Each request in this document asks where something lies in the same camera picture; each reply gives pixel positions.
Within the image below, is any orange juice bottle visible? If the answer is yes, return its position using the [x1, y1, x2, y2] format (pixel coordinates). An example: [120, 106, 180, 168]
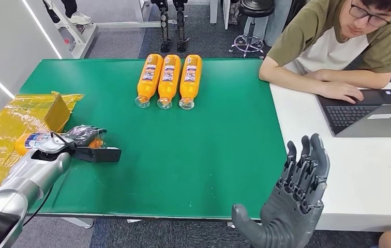
[14, 132, 106, 157]
[179, 54, 203, 110]
[134, 53, 164, 109]
[157, 54, 182, 110]

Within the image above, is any standing person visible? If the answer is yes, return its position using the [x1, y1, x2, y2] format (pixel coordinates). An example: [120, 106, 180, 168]
[43, 0, 93, 26]

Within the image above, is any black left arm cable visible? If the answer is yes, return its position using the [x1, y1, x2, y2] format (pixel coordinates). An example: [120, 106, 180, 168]
[22, 131, 76, 227]

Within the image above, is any grey laptop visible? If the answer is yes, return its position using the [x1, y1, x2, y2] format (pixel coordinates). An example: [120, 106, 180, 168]
[316, 89, 391, 138]

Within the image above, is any white metal stand frame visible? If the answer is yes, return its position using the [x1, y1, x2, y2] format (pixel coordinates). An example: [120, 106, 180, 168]
[43, 0, 99, 59]

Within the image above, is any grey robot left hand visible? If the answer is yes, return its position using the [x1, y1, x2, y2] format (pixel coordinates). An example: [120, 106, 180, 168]
[63, 125, 108, 148]

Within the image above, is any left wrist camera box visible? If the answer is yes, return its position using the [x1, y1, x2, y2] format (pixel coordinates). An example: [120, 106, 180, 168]
[72, 146, 122, 163]

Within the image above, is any yellow film wrapped cardboard box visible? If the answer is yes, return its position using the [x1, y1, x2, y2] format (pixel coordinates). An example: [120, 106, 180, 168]
[0, 91, 84, 201]

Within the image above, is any black robot leg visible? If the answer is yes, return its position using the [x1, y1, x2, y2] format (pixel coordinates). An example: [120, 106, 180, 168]
[151, 0, 172, 54]
[173, 0, 189, 54]

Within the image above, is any black round stool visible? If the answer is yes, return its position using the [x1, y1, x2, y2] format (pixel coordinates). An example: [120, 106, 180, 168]
[228, 0, 276, 59]

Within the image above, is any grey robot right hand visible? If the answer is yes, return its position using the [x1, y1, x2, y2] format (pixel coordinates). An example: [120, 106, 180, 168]
[231, 133, 330, 248]

